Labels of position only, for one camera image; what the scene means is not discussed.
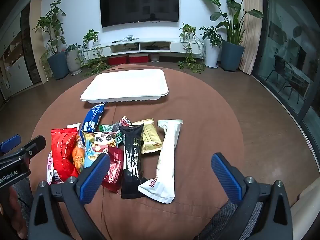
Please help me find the person's left hand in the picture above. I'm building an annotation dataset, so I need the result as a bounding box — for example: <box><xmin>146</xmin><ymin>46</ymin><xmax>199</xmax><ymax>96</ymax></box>
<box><xmin>0</xmin><ymin>187</ymin><xmax>28</xmax><ymax>240</ymax></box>

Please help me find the green snack packet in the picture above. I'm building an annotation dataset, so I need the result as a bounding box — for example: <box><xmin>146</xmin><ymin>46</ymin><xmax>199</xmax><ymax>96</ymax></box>
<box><xmin>98</xmin><ymin>124</ymin><xmax>123</xmax><ymax>145</ymax></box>

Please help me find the trailing vine plant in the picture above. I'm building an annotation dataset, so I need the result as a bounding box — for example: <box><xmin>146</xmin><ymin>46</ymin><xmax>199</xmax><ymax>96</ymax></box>
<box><xmin>81</xmin><ymin>29</ymin><xmax>112</xmax><ymax>77</ymax></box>
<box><xmin>178</xmin><ymin>22</ymin><xmax>204</xmax><ymax>72</ymax></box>

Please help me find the person's leg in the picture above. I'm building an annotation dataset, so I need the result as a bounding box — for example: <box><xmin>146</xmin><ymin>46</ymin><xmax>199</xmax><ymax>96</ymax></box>
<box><xmin>200</xmin><ymin>200</ymin><xmax>264</xmax><ymax>240</ymax></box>
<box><xmin>11</xmin><ymin>177</ymin><xmax>34</xmax><ymax>220</ymax></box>

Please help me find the wooden wall cabinet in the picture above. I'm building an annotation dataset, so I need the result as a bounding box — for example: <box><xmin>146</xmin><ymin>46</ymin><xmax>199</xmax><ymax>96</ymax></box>
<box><xmin>0</xmin><ymin>2</ymin><xmax>42</xmax><ymax>100</ymax></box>

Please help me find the orange snack packet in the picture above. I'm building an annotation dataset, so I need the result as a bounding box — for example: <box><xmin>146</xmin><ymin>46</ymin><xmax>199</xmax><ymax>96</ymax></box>
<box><xmin>72</xmin><ymin>134</ymin><xmax>87</xmax><ymax>173</ymax></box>

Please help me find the gold snack packet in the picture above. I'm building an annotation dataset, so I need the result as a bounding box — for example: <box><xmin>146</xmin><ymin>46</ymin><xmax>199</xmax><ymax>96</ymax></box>
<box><xmin>132</xmin><ymin>118</ymin><xmax>163</xmax><ymax>155</ymax></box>

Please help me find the white television cabinet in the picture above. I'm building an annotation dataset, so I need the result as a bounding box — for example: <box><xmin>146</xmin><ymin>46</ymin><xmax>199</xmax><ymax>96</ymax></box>
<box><xmin>84</xmin><ymin>38</ymin><xmax>204</xmax><ymax>57</ymax></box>

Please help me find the plant in grey pot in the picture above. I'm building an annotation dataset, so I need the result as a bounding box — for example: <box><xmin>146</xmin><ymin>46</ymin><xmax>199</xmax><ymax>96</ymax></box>
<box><xmin>65</xmin><ymin>44</ymin><xmax>83</xmax><ymax>75</ymax></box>

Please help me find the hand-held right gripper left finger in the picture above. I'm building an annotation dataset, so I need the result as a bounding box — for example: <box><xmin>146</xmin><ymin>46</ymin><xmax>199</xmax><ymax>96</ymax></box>
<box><xmin>27</xmin><ymin>153</ymin><xmax>111</xmax><ymax>240</ymax></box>

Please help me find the bright red snack packet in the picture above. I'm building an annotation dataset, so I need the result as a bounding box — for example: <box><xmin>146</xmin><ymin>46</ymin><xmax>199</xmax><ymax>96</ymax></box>
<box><xmin>51</xmin><ymin>127</ymin><xmax>80</xmax><ymax>183</ymax></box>

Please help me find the red grey snack packet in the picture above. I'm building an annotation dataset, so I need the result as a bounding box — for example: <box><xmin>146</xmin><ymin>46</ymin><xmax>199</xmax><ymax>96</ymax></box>
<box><xmin>112</xmin><ymin>116</ymin><xmax>132</xmax><ymax>130</ymax></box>

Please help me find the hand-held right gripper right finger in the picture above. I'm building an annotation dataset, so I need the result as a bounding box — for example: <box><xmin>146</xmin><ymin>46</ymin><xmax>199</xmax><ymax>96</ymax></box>
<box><xmin>195</xmin><ymin>152</ymin><xmax>293</xmax><ymax>240</ymax></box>

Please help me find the long white snack packet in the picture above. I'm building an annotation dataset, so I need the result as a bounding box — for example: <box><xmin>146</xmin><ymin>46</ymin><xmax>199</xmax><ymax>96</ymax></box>
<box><xmin>137</xmin><ymin>119</ymin><xmax>184</xmax><ymax>204</ymax></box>

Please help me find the red storage box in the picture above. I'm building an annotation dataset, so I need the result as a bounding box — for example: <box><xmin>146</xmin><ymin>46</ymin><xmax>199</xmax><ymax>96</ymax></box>
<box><xmin>108</xmin><ymin>56</ymin><xmax>129</xmax><ymax>65</ymax></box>
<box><xmin>129</xmin><ymin>54</ymin><xmax>150</xmax><ymax>63</ymax></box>

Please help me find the white plastic tray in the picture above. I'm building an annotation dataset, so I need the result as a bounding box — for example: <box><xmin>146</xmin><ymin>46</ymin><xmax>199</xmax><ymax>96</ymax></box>
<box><xmin>80</xmin><ymin>69</ymin><xmax>169</xmax><ymax>103</ymax></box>

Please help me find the pink white snack packet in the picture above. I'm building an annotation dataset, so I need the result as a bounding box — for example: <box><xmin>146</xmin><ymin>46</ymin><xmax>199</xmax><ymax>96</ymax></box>
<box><xmin>46</xmin><ymin>151</ymin><xmax>63</xmax><ymax>185</ymax></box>

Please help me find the small-leaf tree in blue pot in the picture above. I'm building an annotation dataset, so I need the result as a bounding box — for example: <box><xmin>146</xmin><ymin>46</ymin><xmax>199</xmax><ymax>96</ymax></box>
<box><xmin>34</xmin><ymin>0</ymin><xmax>69</xmax><ymax>80</ymax></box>

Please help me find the black patio chair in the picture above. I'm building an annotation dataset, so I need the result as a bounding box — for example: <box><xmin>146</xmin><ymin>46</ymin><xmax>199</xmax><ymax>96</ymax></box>
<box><xmin>274</xmin><ymin>54</ymin><xmax>308</xmax><ymax>99</ymax></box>

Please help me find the black wall television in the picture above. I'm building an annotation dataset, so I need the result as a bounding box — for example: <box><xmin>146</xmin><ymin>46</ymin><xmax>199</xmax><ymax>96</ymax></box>
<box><xmin>100</xmin><ymin>0</ymin><xmax>180</xmax><ymax>28</ymax></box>

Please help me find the glass sliding door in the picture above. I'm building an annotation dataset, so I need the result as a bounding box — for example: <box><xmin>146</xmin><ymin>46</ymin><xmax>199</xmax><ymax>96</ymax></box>
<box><xmin>252</xmin><ymin>0</ymin><xmax>320</xmax><ymax>155</ymax></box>

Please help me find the blue snack packet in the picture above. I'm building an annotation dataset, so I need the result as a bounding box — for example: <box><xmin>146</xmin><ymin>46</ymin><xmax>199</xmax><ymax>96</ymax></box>
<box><xmin>79</xmin><ymin>103</ymin><xmax>105</xmax><ymax>137</ymax></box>

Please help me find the dark red foil snack packet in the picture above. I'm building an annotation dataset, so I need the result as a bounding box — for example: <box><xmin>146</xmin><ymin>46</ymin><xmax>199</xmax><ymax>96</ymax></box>
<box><xmin>101</xmin><ymin>147</ymin><xmax>124</xmax><ymax>193</ymax></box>

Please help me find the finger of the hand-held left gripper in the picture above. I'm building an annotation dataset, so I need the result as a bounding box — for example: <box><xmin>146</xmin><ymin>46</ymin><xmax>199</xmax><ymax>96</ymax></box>
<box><xmin>5</xmin><ymin>135</ymin><xmax>47</xmax><ymax>164</ymax></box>
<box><xmin>0</xmin><ymin>134</ymin><xmax>22</xmax><ymax>157</ymax></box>

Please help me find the large-leaf plant in blue pot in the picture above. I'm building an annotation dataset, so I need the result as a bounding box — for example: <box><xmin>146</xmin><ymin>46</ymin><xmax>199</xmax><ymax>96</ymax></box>
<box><xmin>198</xmin><ymin>0</ymin><xmax>264</xmax><ymax>71</ymax></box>

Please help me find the person's right leg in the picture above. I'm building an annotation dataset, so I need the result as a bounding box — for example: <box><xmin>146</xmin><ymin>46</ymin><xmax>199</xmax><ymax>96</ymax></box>
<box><xmin>200</xmin><ymin>200</ymin><xmax>264</xmax><ymax>240</ymax></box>

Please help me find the black snack packet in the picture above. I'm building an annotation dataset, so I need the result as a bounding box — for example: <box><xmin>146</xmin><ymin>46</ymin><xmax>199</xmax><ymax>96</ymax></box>
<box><xmin>119</xmin><ymin>124</ymin><xmax>148</xmax><ymax>200</ymax></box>

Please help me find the person's left leg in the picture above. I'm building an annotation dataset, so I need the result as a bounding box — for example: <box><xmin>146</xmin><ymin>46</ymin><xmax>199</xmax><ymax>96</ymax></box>
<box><xmin>11</xmin><ymin>177</ymin><xmax>34</xmax><ymax>220</ymax></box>

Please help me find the panda print snack packet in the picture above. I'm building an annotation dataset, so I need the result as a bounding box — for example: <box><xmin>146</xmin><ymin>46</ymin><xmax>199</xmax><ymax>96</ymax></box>
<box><xmin>82</xmin><ymin>131</ymin><xmax>118</xmax><ymax>169</ymax></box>

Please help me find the cream upholstered seat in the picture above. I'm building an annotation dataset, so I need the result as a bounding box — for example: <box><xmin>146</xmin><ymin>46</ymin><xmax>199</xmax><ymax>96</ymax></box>
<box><xmin>290</xmin><ymin>180</ymin><xmax>320</xmax><ymax>230</ymax></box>

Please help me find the beige curtain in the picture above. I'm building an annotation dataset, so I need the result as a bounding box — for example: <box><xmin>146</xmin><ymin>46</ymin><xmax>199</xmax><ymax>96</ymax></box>
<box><xmin>239</xmin><ymin>0</ymin><xmax>263</xmax><ymax>75</ymax></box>

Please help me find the plant in tall white pot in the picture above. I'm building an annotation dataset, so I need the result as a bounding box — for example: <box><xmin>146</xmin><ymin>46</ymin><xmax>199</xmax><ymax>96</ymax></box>
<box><xmin>200</xmin><ymin>26</ymin><xmax>223</xmax><ymax>68</ymax></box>

